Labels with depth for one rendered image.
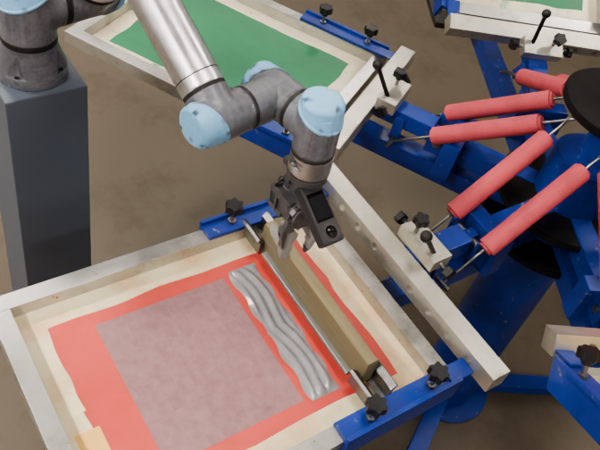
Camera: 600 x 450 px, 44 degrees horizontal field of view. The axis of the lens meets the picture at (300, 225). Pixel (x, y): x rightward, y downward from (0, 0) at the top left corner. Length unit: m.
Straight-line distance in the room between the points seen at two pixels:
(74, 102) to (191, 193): 1.50
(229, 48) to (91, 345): 1.11
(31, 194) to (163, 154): 1.51
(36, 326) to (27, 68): 0.54
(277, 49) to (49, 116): 0.87
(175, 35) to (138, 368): 0.68
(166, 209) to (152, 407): 1.70
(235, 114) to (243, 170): 2.14
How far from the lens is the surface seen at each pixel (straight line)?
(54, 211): 1.95
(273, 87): 1.22
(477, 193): 1.84
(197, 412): 1.48
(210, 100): 1.16
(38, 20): 1.63
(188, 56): 1.18
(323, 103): 1.17
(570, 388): 1.47
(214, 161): 3.32
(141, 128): 3.44
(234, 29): 2.40
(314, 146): 1.19
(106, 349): 1.55
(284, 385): 1.54
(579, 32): 2.53
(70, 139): 1.80
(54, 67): 1.70
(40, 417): 1.44
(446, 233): 1.80
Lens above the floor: 2.26
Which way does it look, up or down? 46 degrees down
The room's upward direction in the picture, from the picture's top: 16 degrees clockwise
